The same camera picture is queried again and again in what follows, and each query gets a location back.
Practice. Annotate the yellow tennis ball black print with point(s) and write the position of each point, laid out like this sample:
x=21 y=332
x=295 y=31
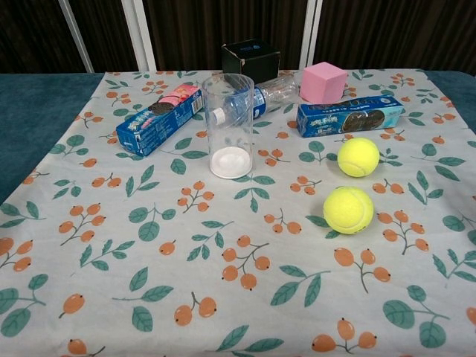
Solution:
x=348 y=210

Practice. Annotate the plain yellow tennis ball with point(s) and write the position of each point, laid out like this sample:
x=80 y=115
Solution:
x=358 y=157

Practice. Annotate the clear plastic cylinder container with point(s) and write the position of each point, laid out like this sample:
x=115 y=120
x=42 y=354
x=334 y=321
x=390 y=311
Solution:
x=230 y=163

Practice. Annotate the floral print tablecloth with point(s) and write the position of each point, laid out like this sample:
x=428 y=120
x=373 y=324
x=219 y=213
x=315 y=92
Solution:
x=208 y=260

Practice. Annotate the clear bottle blue label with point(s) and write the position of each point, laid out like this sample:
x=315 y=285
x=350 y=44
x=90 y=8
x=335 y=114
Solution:
x=279 y=91

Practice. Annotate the blue cookie box pink end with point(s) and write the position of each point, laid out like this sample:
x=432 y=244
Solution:
x=156 y=126

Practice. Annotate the blue cookie box cyan end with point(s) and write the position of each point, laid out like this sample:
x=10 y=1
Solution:
x=334 y=121

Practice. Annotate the black cardboard box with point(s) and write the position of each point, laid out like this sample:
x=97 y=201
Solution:
x=256 y=59

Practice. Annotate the pink foam cube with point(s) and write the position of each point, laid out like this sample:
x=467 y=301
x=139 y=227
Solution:
x=321 y=83

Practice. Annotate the teal table cover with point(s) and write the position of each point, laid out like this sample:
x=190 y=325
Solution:
x=37 y=119

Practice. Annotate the white partition post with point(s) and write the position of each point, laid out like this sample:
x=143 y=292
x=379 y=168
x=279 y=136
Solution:
x=76 y=37
x=139 y=37
x=310 y=37

